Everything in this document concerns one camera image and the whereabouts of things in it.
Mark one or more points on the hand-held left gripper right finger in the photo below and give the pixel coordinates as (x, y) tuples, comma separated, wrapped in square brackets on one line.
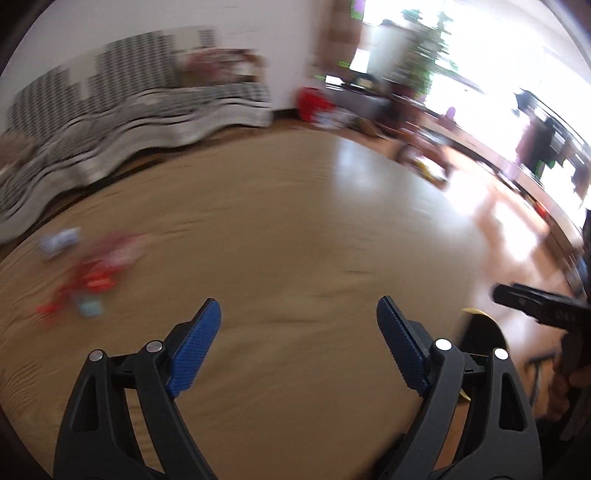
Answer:
[(404, 350)]

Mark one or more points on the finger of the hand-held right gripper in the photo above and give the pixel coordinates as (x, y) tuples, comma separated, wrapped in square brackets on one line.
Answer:
[(540, 307)]

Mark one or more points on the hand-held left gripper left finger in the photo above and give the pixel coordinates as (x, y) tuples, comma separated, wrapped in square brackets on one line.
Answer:
[(194, 350)]

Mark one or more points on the black trash bin gold rim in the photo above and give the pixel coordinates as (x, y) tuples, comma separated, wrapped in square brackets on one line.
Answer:
[(480, 332)]

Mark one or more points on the person's right hand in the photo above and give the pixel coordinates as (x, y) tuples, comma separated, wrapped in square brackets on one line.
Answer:
[(565, 392)]

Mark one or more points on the light blue small packet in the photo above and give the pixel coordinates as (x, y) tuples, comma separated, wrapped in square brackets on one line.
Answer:
[(90, 308)]

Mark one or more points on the red snack packet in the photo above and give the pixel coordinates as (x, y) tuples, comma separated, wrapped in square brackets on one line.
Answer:
[(99, 277)]

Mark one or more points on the pink red wrapper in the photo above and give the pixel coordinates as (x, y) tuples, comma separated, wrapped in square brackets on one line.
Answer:
[(120, 247)]

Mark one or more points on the round wooden table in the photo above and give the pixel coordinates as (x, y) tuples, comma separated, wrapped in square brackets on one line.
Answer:
[(277, 230)]

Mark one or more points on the red wrapper scrap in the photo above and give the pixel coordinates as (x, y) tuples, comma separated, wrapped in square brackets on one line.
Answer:
[(53, 304)]

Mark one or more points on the row of hanging clothes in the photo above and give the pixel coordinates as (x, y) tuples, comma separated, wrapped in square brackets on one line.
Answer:
[(542, 138)]

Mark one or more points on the blue white small packet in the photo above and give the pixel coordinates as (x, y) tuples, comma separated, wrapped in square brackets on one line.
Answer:
[(59, 241)]

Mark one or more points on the scattered picture papers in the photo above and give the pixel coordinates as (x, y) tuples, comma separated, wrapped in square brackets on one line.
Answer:
[(341, 120)]

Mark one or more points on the black white striped sofa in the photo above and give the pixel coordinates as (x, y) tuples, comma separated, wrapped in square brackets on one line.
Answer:
[(138, 115)]

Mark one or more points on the grey storage box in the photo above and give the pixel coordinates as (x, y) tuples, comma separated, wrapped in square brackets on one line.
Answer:
[(355, 97)]

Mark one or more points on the red bag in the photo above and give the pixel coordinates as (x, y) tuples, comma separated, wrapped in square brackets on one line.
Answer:
[(314, 104)]

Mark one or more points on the green potted plant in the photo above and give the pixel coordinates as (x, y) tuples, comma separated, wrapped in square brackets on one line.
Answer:
[(429, 46)]

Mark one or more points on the pink cartoon pillow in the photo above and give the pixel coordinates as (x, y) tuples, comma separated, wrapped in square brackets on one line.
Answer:
[(217, 64)]

